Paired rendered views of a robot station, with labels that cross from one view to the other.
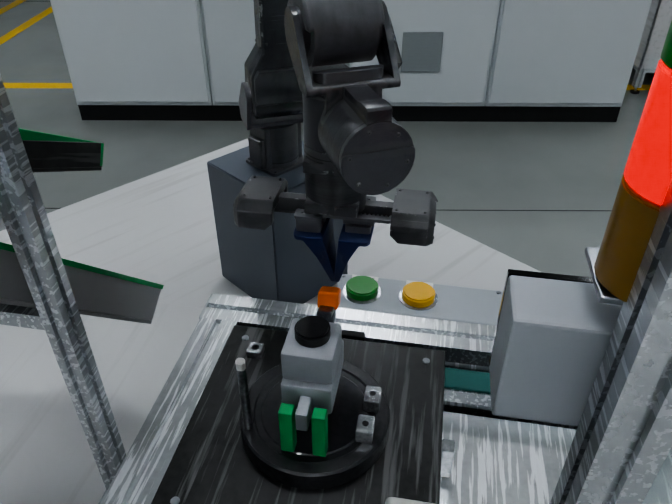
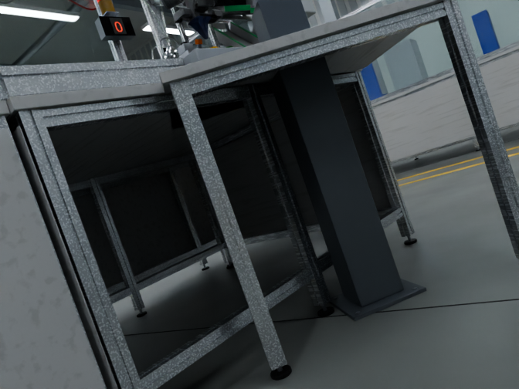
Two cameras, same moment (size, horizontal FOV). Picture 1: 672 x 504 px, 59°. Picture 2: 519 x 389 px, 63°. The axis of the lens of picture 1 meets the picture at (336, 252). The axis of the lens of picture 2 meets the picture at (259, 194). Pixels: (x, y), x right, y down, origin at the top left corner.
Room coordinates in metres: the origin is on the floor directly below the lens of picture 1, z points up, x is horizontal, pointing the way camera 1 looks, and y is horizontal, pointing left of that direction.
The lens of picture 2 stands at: (1.36, -1.26, 0.53)
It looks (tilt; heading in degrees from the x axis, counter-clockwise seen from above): 2 degrees down; 125
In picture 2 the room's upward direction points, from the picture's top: 19 degrees counter-clockwise
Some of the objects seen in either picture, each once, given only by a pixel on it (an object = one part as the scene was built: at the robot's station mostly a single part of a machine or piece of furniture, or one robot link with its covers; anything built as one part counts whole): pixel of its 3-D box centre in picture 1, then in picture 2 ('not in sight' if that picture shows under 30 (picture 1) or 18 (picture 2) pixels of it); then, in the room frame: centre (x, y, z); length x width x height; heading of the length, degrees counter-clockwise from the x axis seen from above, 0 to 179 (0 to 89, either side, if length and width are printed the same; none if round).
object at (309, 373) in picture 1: (310, 364); (185, 52); (0.36, 0.02, 1.06); 0.08 x 0.04 x 0.07; 170
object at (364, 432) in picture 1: (365, 428); not in sight; (0.34, -0.03, 1.00); 0.02 x 0.01 x 0.02; 170
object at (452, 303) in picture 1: (416, 315); (216, 60); (0.56, -0.10, 0.93); 0.21 x 0.07 x 0.06; 80
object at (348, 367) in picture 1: (315, 416); not in sight; (0.37, 0.02, 0.98); 0.14 x 0.14 x 0.02
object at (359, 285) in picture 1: (362, 290); not in sight; (0.58, -0.03, 0.96); 0.04 x 0.04 x 0.02
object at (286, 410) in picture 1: (287, 427); not in sight; (0.33, 0.04, 1.01); 0.01 x 0.01 x 0.05; 80
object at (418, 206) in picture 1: (336, 181); (195, 8); (0.48, 0.00, 1.17); 0.19 x 0.06 x 0.08; 80
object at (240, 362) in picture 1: (244, 395); not in sight; (0.35, 0.08, 1.03); 0.01 x 0.01 x 0.08
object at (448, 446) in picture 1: (446, 458); not in sight; (0.35, -0.10, 0.95); 0.01 x 0.01 x 0.04; 80
